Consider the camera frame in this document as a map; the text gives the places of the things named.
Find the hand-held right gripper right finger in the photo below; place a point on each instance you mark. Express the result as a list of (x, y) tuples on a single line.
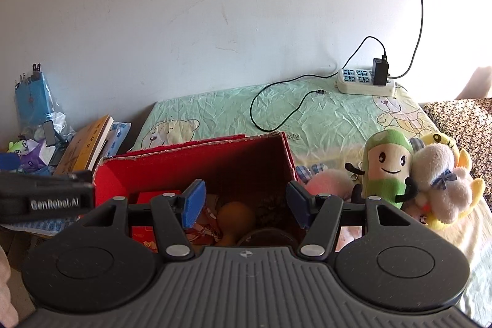
[(299, 205)]

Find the purple toy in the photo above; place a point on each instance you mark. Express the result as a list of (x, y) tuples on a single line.
[(34, 159)]

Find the yellow paperback book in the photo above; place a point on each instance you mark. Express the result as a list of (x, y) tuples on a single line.
[(82, 147)]

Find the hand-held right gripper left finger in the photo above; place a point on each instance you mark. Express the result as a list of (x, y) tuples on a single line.
[(194, 205)]

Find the blue pencil case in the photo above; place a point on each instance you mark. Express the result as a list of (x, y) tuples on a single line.
[(8, 161)]

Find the person's left forearm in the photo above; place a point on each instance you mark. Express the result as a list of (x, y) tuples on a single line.
[(7, 289)]

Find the yellow plush toy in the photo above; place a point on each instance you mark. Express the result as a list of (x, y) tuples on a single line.
[(442, 139)]

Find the large red cardboard box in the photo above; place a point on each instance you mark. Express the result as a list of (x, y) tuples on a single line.
[(246, 162)]

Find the pink plush toy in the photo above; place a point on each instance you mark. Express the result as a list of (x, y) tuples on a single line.
[(330, 184)]

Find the blue patterned cloth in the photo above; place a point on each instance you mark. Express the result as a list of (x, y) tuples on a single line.
[(50, 227)]

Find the white power strip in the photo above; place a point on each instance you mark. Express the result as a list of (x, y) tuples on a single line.
[(355, 82)]

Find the brown pine cone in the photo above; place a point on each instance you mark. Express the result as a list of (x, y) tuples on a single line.
[(271, 212)]

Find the brown dried gourd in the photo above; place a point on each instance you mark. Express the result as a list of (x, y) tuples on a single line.
[(236, 218)]

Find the green frog plush toy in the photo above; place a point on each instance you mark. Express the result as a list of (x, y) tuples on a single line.
[(19, 148)]

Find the green smiling plush toy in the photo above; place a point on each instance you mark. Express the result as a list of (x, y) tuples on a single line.
[(386, 166)]

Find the green cartoon bed sheet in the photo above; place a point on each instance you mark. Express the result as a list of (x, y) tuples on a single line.
[(230, 109)]

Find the black charger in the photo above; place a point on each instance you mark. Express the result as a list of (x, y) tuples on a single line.
[(380, 72)]

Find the white fluffy plush toy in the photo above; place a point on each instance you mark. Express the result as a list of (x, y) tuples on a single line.
[(442, 182)]

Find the clear plastic bag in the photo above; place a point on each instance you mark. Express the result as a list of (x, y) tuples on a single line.
[(61, 124)]

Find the black smartphone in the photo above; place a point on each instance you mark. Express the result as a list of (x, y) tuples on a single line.
[(49, 134)]

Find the light blue packet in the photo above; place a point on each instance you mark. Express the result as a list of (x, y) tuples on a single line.
[(121, 136)]

